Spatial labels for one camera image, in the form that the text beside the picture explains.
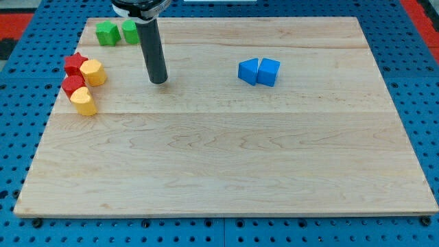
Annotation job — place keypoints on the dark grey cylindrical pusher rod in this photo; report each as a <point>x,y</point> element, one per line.
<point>152,49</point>

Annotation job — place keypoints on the black silver robot wrist flange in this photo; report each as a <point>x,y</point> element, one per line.
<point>140,11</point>

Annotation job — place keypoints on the yellow hexagon block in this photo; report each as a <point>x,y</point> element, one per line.
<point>93,72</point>

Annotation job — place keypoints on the green star block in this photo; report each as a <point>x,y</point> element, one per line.
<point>107,33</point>

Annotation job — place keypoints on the red star block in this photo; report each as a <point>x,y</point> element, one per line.
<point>73,63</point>

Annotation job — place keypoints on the green cylinder block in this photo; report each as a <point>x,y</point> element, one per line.
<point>130,32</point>

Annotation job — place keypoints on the red cylinder block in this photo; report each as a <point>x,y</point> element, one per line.
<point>71,83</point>

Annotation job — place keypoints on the yellow heart block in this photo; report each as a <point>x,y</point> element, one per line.
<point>83,101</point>

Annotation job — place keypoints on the blue triangular block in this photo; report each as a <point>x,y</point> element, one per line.
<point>248,70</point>

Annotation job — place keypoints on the blue cube block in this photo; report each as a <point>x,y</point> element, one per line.
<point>267,72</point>

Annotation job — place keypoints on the light wooden board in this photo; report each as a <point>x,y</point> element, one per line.
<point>324,141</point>

